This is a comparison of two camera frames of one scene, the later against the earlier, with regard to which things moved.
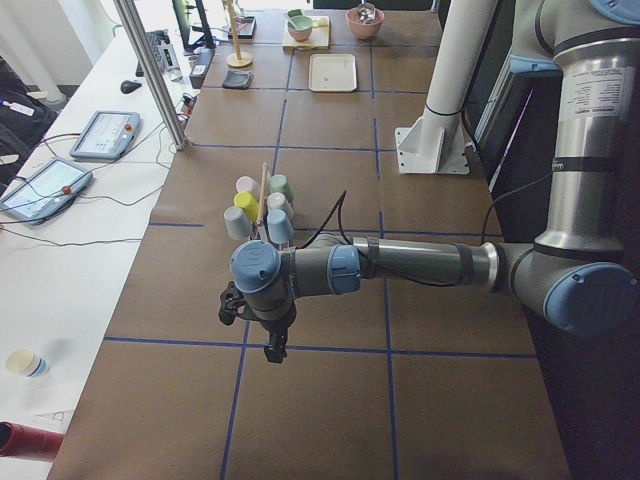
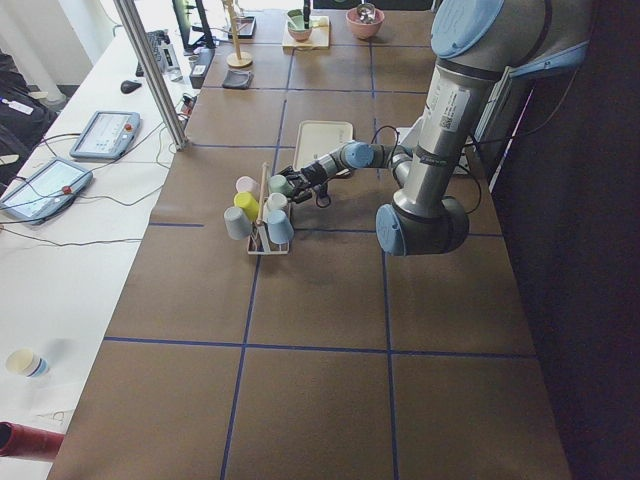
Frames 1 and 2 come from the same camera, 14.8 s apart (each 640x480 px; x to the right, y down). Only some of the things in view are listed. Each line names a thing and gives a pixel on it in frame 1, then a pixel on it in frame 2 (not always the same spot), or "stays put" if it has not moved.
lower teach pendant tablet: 45,189 stays put
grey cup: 238,225 stays put
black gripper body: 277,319 → 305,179
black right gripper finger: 280,353 → 302,196
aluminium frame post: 178,133 stays put
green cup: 279,184 stays put
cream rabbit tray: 328,73 → 314,138
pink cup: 246,183 stays put
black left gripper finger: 273,353 → 287,172
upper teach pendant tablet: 108,135 stays put
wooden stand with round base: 237,59 stays put
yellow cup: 247,201 stays put
